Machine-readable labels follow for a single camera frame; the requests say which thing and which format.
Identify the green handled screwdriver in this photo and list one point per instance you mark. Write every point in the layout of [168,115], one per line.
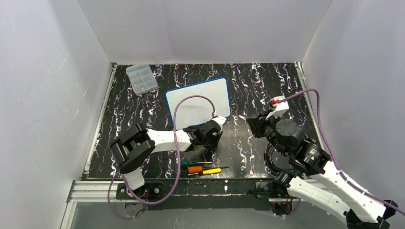
[189,163]

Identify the blue framed whiteboard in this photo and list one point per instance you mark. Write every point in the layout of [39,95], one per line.
[194,104]

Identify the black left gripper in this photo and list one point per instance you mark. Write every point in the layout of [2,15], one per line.
[216,127]

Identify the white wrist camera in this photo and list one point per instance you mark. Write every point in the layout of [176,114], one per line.
[278,107]
[220,120]

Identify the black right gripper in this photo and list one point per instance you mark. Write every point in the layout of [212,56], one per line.
[256,123]

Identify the orange handled screwdriver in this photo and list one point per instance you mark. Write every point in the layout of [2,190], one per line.
[203,168]

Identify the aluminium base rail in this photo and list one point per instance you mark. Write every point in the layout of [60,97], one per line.
[155,189]

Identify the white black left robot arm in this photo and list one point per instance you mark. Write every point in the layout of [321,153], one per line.
[132,148]

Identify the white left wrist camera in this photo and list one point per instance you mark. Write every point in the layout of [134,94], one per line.
[220,120]

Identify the clear plastic compartment box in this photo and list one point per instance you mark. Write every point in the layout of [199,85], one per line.
[142,79]

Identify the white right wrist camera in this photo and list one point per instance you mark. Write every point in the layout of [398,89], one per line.
[278,107]

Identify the yellow handled screwdriver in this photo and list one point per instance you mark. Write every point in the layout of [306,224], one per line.
[205,172]

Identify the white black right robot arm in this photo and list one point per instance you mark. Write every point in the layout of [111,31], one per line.
[349,203]

